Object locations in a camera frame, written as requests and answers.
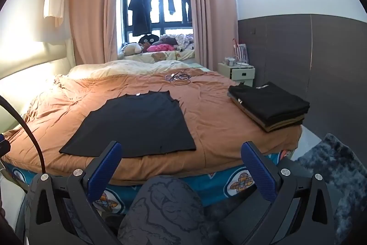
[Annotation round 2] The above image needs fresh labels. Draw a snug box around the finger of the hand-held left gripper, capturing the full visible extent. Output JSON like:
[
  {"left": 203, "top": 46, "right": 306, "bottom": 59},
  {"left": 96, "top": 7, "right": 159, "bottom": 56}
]
[{"left": 0, "top": 134, "right": 12, "bottom": 158}]

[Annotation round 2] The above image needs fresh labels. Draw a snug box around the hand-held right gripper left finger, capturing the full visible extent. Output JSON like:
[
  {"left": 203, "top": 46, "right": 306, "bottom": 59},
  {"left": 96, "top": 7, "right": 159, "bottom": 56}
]
[{"left": 27, "top": 141, "right": 124, "bottom": 245}]

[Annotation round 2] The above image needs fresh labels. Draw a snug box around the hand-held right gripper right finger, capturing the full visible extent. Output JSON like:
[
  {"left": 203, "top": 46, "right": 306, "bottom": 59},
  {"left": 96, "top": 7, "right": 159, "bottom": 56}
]
[{"left": 240, "top": 141, "right": 334, "bottom": 245}]

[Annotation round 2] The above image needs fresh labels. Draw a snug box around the black t-shirt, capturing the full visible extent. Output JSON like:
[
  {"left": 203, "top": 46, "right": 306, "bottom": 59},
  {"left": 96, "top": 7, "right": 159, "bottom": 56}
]
[{"left": 59, "top": 91, "right": 197, "bottom": 158}]

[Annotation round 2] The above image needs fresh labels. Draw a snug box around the stack of folded clothes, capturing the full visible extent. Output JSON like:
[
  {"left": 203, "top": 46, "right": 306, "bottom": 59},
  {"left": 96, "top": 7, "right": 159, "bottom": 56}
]
[{"left": 228, "top": 81, "right": 311, "bottom": 133}]

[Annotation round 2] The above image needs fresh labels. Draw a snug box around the pile of mixed clothes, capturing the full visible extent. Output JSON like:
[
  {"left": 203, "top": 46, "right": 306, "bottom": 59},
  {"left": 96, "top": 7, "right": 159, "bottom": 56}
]
[{"left": 159, "top": 34, "right": 195, "bottom": 51}]

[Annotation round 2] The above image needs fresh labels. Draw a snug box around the teal printed bed sheet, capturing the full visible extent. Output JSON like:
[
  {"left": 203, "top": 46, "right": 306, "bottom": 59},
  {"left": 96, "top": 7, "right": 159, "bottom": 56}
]
[{"left": 6, "top": 149, "right": 296, "bottom": 214}]

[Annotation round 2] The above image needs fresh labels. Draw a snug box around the brown blanket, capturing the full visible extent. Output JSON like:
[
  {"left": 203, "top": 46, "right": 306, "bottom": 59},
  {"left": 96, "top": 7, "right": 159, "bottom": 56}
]
[{"left": 3, "top": 68, "right": 303, "bottom": 185}]

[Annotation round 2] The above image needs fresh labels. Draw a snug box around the grey fluffy rug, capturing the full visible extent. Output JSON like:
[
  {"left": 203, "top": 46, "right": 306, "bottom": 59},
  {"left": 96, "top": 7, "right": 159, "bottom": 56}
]
[{"left": 297, "top": 133, "right": 367, "bottom": 245}]

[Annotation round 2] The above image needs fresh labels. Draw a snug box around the cream padded headboard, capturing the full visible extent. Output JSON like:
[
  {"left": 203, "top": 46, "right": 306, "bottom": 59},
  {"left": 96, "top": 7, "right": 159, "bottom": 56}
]
[{"left": 0, "top": 38, "right": 75, "bottom": 131}]

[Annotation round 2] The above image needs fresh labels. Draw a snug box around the cream duvet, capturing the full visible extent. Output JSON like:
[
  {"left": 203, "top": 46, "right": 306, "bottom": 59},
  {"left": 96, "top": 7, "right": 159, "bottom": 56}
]
[{"left": 67, "top": 59, "right": 201, "bottom": 80}]

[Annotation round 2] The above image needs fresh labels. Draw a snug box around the white nightstand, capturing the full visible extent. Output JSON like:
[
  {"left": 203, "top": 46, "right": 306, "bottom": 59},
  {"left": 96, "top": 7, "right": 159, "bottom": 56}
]
[{"left": 217, "top": 62, "right": 256, "bottom": 87}]

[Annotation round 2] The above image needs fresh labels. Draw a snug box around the cream plush toy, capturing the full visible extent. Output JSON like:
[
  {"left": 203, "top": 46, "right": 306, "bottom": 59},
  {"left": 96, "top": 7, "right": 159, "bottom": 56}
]
[{"left": 120, "top": 42, "right": 144, "bottom": 57}]

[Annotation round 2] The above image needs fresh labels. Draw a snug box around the white and red rack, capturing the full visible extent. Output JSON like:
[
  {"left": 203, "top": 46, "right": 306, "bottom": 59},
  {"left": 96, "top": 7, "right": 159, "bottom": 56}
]
[{"left": 233, "top": 38, "right": 250, "bottom": 68}]

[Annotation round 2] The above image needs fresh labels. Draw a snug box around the yellow printed window seat cushion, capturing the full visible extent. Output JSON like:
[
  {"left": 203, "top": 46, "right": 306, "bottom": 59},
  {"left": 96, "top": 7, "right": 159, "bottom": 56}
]
[{"left": 117, "top": 49, "right": 195, "bottom": 63}]

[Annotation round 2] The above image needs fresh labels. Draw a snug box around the pink cloth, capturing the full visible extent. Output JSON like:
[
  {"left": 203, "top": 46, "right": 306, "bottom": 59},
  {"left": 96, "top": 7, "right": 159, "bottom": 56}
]
[{"left": 147, "top": 44, "right": 174, "bottom": 53}]

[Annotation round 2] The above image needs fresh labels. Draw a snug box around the black plush toy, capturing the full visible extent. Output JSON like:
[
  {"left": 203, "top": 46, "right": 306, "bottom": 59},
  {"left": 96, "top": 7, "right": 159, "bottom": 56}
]
[{"left": 138, "top": 35, "right": 158, "bottom": 46}]

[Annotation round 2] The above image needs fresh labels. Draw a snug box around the pink curtain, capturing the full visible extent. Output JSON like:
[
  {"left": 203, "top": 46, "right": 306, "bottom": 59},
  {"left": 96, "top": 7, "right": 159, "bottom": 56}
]
[
  {"left": 70, "top": 0, "right": 121, "bottom": 66},
  {"left": 186, "top": 0, "right": 238, "bottom": 71}
]

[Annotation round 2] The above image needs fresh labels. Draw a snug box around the black framed window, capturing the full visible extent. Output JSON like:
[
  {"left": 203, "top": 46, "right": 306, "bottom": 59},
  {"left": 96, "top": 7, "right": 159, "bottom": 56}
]
[{"left": 123, "top": 0, "right": 194, "bottom": 36}]

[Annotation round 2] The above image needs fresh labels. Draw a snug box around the hanging black jacket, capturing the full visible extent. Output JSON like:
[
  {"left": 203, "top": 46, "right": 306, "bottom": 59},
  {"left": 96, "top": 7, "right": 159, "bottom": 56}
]
[{"left": 128, "top": 0, "right": 152, "bottom": 36}]

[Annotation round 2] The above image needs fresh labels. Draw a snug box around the black cable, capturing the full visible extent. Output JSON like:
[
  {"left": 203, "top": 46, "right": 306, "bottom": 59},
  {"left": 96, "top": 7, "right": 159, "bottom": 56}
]
[{"left": 0, "top": 95, "right": 47, "bottom": 177}]

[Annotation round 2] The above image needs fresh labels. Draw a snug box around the tangled cable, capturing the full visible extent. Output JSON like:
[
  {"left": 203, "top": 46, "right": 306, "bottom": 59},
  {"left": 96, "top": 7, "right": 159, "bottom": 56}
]
[{"left": 165, "top": 71, "right": 193, "bottom": 85}]

